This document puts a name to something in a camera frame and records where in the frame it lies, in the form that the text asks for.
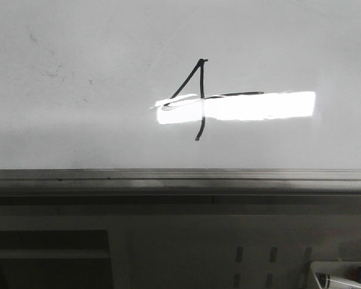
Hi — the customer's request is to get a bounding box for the white plastic tray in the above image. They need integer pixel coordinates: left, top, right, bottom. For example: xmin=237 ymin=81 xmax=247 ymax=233
xmin=307 ymin=261 xmax=361 ymax=288

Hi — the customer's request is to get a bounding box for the white marker in tray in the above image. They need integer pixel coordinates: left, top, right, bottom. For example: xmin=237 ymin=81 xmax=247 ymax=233
xmin=316 ymin=273 xmax=361 ymax=289

